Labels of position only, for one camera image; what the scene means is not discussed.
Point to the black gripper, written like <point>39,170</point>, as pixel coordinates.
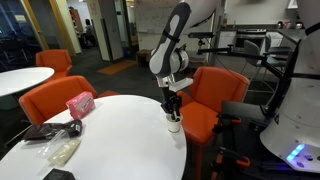
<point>171,101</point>

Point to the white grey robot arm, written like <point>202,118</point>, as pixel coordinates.
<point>168,50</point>

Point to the white paper cup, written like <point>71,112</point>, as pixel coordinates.
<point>174,127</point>

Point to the orange armchair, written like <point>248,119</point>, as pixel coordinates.
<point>53,96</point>
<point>55,60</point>
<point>213,90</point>

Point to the black orange clamp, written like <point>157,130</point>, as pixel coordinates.
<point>226,120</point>
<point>230,160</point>

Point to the wooden side table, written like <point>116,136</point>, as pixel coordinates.
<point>144,57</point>

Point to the black cart platform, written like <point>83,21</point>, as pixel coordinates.
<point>243,108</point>

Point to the pink box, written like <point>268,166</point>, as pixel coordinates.
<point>80,105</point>

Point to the grey office chair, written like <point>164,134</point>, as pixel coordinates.
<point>251,50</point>
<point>278,51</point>

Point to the whiteboard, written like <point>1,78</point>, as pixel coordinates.
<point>153,15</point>

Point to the stainless steel oven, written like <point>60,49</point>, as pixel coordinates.
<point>250,37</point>

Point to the clear bag with beige contents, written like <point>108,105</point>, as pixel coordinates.
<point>63,152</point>

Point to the seated person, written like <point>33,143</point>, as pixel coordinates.
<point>88,28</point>

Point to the dark brown bag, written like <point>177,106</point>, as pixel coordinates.
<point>50,130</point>

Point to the black box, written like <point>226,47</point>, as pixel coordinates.
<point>58,174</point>

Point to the white round side table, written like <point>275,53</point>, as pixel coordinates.
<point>23,79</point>

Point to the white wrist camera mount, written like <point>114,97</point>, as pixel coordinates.
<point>181,84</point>

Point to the black stereo camera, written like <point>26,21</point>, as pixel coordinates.
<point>200,34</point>

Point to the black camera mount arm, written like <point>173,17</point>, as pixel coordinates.
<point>233,52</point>

